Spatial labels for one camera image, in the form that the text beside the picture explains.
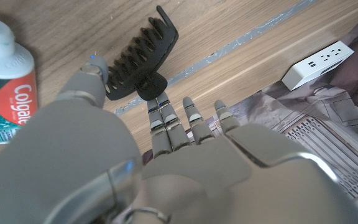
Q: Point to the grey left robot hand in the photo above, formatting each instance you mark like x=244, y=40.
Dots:
x=182, y=180

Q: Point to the black hair clip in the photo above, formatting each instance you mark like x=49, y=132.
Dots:
x=145, y=62

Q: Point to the green Colgate toothpaste tube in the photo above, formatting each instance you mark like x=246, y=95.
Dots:
x=8, y=93

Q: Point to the printed sofa backdrop cloth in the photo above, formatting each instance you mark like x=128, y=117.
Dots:
x=337, y=124

